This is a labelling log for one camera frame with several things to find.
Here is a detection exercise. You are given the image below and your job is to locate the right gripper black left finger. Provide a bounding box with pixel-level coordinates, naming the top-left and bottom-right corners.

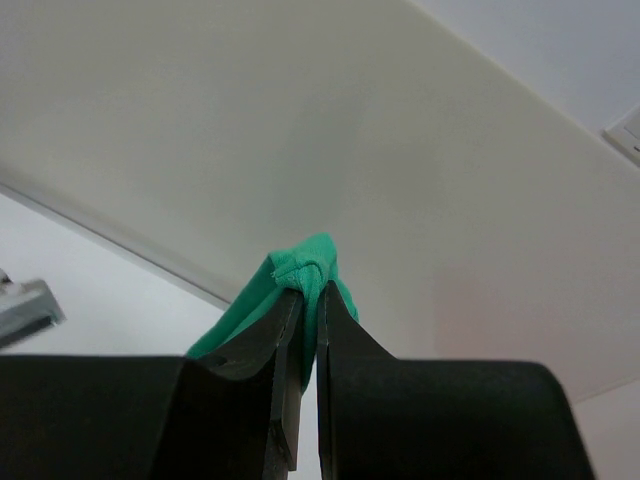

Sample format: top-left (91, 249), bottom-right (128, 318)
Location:
top-left (1, 290), bottom-right (304, 479)

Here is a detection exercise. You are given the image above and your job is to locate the green tank top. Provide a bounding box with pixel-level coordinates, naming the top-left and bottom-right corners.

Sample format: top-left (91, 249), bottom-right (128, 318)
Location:
top-left (185, 231), bottom-right (361, 391)

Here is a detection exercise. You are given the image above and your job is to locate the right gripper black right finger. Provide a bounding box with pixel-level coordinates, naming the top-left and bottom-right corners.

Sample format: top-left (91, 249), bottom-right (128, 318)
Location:
top-left (317, 283), bottom-right (595, 479)

